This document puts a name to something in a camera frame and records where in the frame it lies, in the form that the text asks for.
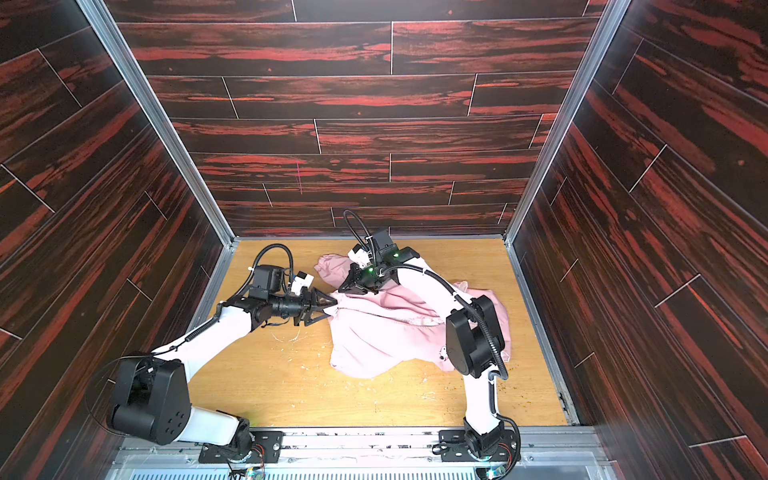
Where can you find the aluminium front rail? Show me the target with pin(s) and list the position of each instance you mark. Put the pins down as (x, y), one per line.
(374, 453)

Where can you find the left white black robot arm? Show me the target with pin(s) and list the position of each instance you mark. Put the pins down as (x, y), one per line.
(151, 397)

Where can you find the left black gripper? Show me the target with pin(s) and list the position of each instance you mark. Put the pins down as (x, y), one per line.
(303, 307)

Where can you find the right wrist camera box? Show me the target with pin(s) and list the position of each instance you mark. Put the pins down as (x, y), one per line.
(374, 250)

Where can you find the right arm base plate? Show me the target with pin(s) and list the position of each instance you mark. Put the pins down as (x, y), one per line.
(459, 445)

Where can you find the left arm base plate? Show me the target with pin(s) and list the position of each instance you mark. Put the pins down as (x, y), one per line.
(258, 446)

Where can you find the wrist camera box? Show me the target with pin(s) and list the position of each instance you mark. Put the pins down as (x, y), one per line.
(269, 280)
(374, 250)

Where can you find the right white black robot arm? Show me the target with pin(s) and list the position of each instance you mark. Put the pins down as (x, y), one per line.
(474, 340)

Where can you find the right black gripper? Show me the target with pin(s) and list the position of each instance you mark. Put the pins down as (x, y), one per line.
(357, 280)

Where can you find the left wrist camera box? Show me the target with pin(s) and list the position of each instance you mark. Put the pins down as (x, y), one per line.
(269, 280)

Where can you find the pink zip jacket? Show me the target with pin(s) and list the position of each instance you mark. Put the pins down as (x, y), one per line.
(375, 332)

